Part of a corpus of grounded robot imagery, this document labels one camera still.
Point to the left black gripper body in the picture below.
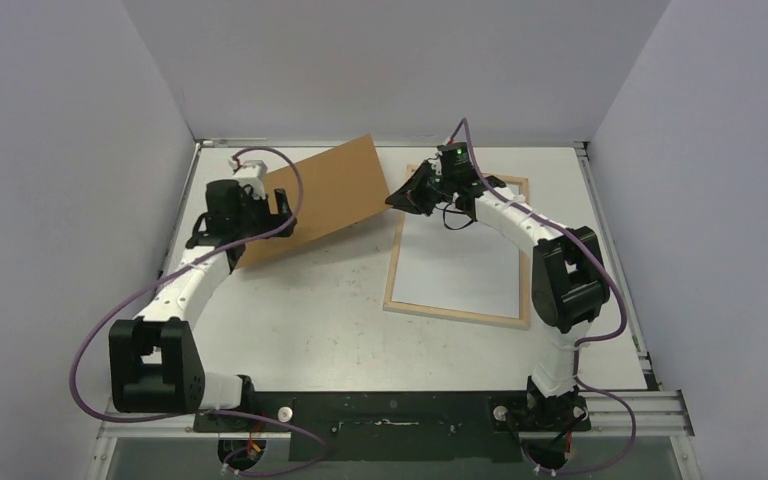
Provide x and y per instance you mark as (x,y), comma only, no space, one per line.
(257,221)

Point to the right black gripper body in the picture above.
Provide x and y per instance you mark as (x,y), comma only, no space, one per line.
(426,189)

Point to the printed colour photo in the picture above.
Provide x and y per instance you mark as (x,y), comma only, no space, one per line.
(457,265)

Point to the brown cardboard backing board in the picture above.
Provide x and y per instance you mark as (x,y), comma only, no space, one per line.
(342,186)

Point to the white wooden picture frame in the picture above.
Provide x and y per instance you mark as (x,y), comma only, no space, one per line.
(457,258)

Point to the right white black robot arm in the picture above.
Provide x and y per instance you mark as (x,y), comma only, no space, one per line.
(568,288)

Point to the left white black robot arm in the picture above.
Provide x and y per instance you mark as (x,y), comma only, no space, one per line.
(155,364)

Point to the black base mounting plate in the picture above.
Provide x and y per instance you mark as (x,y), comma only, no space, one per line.
(421,426)

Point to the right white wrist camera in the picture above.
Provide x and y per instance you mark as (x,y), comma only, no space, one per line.
(435,165)

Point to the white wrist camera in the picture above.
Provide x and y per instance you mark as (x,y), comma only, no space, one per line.
(435,165)
(250,175)

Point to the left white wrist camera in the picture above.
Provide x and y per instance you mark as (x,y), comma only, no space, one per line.
(250,175)

